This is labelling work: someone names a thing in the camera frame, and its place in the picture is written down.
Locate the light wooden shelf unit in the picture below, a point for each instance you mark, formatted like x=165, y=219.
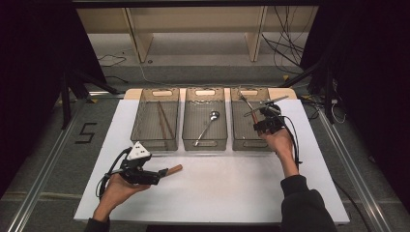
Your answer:
x=193, y=19

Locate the person's right hand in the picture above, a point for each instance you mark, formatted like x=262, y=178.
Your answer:
x=282, y=143

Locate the silver metal floor rail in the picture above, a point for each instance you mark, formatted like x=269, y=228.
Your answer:
x=351, y=167
x=42, y=180

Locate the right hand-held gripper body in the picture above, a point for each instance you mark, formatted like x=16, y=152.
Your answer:
x=274, y=124

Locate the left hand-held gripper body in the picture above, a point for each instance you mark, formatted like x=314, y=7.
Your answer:
x=138, y=151

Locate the black curtain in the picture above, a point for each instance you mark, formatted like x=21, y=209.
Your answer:
x=380, y=80
x=29, y=80

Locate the person's left hand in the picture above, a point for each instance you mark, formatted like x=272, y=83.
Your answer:
x=114, y=193

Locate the white table sheet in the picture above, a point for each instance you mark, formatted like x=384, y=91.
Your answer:
x=209, y=199

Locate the black metal stand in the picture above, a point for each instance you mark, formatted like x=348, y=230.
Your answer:
x=328, y=96
x=66, y=103

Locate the brown wooden chopstick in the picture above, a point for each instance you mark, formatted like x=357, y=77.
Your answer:
x=167, y=121
x=161, y=124

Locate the silver metal spoon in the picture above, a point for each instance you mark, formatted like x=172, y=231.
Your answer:
x=214, y=115

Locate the transparent grey plastic bin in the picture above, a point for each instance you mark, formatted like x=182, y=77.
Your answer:
x=245, y=135
x=148, y=122
x=204, y=129

